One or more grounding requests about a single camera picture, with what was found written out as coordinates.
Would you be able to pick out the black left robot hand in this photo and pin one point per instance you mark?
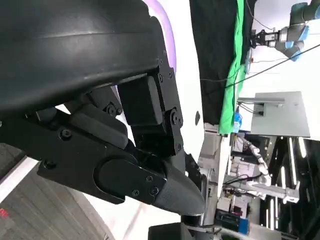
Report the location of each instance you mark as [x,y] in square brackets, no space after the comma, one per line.
[75,50]

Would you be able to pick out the lilac plate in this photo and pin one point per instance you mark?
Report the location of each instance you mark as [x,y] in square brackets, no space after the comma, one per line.
[170,37]

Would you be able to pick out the black cloth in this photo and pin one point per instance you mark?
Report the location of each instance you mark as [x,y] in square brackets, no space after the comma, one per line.
[215,50]

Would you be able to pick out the green cloth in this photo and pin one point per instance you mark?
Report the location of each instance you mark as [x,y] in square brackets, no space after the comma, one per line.
[230,100]

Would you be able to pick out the black equipment box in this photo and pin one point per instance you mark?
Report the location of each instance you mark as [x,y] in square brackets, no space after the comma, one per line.
[170,232]

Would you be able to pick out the grey metal cabinet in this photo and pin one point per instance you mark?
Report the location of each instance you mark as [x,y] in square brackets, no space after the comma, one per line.
[282,115]

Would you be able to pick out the grey metal beam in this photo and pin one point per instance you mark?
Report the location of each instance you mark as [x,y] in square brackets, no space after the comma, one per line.
[275,191]

